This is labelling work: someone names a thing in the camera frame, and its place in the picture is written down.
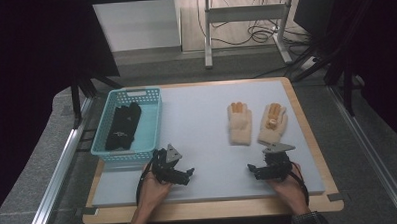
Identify red and black gripper cable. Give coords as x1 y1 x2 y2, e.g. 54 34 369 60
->
287 160 311 207

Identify aluminium rail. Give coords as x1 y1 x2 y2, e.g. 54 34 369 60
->
20 96 100 224
328 83 397 224

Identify pale grey foam mat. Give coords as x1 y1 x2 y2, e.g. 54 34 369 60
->
88 79 327 208

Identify black tripod stand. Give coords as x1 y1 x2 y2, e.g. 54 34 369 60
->
69 70 125 130

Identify light blue plastic basket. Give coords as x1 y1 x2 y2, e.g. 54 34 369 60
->
88 86 165 164

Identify person's right hand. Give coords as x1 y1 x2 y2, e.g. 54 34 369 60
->
268 170 310 218

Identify black metal stand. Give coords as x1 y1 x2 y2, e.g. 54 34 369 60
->
282 0 368 121

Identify wooden table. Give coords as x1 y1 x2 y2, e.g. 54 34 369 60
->
76 74 345 224

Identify white cabinet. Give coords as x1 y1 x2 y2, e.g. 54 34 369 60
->
92 0 182 54

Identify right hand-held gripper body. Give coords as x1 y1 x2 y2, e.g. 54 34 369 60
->
261 141 298 183

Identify white metal desk frame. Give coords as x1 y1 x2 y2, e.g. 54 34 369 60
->
202 0 295 70

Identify person's left hand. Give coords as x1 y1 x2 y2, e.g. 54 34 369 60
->
136 170 175 213

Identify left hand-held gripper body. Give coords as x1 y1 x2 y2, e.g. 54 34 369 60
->
150 143 184 186

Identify black floor cables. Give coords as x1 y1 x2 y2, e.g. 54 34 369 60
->
196 0 317 60

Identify beige knit glove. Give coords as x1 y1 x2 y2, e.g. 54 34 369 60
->
255 102 290 147
226 100 254 147

